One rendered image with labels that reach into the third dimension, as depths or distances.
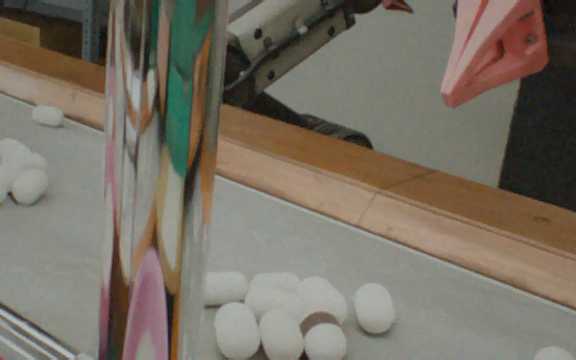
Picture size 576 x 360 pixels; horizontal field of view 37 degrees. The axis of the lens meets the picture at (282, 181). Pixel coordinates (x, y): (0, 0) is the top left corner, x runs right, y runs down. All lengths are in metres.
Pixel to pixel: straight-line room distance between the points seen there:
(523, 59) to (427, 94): 2.19
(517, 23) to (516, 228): 0.14
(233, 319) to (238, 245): 0.14
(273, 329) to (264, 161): 0.28
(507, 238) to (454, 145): 2.13
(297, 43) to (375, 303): 0.68
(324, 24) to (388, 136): 1.70
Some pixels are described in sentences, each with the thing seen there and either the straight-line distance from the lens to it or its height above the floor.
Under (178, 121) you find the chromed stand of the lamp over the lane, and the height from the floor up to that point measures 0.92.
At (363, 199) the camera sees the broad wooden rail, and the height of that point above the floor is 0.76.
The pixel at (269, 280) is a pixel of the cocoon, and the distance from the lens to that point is 0.48.
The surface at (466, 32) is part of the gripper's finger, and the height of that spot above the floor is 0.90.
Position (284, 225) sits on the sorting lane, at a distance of 0.61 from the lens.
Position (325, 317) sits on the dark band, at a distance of 0.44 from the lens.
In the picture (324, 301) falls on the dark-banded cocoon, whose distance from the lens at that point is 0.46.
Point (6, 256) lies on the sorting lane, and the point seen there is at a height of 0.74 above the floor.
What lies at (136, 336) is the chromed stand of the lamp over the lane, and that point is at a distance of 0.18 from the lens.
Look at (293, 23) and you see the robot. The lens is 1.10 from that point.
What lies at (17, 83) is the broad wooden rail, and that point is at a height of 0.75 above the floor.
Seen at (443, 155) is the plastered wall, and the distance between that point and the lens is 2.73.
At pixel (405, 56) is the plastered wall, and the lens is 2.76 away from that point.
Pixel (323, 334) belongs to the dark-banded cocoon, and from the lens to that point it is 0.43.
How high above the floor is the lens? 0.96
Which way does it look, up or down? 18 degrees down
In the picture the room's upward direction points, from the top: 6 degrees clockwise
